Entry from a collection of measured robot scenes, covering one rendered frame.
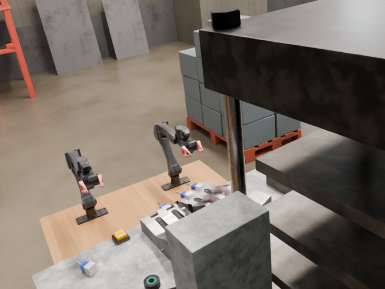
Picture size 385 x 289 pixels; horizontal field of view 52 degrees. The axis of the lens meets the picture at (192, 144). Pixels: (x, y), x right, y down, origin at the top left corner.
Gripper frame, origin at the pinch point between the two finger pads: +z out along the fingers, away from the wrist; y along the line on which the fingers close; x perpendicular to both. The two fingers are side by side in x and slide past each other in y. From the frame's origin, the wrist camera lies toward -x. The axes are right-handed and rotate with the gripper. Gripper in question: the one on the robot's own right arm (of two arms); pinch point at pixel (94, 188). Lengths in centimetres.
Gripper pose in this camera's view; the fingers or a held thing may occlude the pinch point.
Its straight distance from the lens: 210.9
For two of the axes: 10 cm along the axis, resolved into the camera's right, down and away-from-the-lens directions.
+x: 1.1, 8.9, 4.5
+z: 4.8, 3.5, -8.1
